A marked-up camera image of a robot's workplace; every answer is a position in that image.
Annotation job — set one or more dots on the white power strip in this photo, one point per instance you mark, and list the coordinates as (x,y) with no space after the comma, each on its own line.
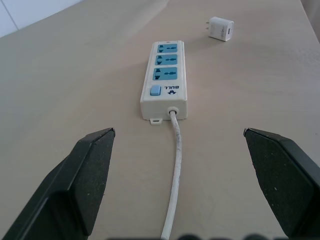
(165,82)

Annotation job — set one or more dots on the white USB charger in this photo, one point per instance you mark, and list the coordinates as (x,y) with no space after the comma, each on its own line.
(222,29)

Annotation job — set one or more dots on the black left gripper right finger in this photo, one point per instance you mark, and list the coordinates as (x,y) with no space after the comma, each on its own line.
(282,180)

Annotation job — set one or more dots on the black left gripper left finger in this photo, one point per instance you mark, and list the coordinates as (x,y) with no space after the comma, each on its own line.
(75,180)

